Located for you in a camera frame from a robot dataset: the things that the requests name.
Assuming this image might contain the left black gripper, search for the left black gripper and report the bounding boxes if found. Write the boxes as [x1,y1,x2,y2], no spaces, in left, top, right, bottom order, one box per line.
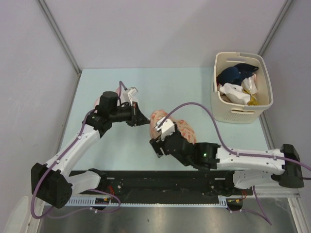
[109,101,150,127]

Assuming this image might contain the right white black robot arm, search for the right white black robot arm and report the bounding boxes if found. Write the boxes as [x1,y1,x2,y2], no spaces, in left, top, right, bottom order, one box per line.
[149,132,304,195]

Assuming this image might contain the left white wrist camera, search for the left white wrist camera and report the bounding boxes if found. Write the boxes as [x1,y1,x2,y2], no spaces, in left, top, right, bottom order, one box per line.
[121,87,138,105]

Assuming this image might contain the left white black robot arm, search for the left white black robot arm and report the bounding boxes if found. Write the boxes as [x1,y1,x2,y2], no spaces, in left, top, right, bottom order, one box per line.
[31,87,150,209]

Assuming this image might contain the white pink plastic bag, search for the white pink plastic bag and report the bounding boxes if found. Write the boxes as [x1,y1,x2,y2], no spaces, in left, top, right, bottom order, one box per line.
[242,73,258,95]

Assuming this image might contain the cream plastic laundry basket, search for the cream plastic laundry basket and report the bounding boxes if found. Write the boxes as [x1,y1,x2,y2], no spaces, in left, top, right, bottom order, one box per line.
[211,52,274,124]

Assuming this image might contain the white slotted cable duct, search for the white slotted cable duct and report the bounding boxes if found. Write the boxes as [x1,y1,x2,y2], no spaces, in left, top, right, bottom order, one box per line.
[65,195,242,207]

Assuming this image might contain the yellow garment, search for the yellow garment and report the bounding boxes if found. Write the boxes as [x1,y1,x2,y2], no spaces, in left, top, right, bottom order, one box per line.
[243,89,259,106]

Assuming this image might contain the purple cable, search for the purple cable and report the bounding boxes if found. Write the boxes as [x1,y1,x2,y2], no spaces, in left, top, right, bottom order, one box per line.
[31,81,132,219]
[155,103,311,225]

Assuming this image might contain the floral orange bra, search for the floral orange bra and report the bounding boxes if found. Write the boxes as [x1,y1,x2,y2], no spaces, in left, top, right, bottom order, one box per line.
[150,109,197,144]

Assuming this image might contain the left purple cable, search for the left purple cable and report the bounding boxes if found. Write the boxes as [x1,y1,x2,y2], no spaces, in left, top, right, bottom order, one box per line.
[31,81,132,219]

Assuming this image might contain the dark navy garment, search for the dark navy garment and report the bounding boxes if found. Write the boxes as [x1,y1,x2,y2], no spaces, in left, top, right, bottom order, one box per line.
[216,63,259,85]

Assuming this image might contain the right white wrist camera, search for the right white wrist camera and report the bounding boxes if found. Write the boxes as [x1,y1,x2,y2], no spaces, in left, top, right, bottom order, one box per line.
[154,117,175,141]

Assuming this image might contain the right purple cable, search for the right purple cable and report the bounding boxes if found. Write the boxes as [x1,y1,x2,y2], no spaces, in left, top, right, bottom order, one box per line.
[155,103,311,225]

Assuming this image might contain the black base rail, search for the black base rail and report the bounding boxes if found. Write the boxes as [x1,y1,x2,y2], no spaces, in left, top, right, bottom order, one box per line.
[72,169,246,204]

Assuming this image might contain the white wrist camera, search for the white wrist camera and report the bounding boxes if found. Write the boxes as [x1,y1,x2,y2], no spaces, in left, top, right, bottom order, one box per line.
[154,117,175,141]
[121,87,138,105]

